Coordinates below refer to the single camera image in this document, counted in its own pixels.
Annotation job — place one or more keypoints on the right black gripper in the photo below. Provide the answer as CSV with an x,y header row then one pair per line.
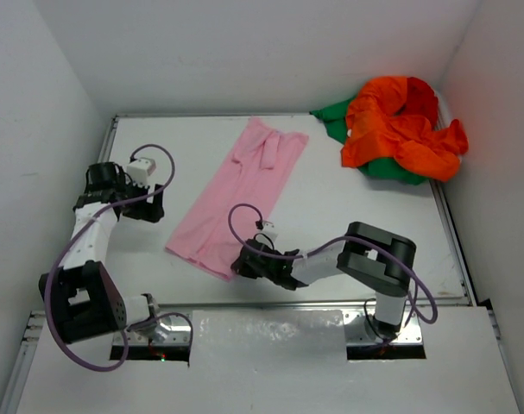
x,y
248,263

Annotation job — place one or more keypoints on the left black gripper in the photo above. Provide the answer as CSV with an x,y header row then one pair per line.
x,y
147,207

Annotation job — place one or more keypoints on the pink t shirt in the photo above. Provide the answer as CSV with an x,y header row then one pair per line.
x,y
255,172

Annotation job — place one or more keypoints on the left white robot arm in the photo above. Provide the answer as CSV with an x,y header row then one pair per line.
x,y
85,302

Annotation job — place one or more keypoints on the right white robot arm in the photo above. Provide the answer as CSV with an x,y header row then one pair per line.
x,y
374,257

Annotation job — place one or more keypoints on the white front cover panel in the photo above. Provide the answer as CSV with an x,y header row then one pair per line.
x,y
285,361

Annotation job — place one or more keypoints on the green t shirt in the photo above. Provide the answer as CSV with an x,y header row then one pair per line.
x,y
333,119

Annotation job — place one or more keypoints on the orange t shirt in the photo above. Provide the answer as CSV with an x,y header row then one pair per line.
x,y
394,118

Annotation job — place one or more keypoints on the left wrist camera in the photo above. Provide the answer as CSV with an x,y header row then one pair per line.
x,y
141,169

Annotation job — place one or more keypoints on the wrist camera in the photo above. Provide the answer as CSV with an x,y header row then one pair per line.
x,y
141,169
267,228

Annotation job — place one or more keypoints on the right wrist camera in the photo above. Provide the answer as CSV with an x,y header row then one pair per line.
x,y
267,228

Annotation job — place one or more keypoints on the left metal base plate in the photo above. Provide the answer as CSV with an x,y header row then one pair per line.
x,y
167,329

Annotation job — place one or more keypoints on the metal base plate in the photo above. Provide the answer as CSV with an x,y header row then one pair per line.
x,y
358,333
167,329

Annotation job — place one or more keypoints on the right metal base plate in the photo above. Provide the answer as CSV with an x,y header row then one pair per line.
x,y
358,333

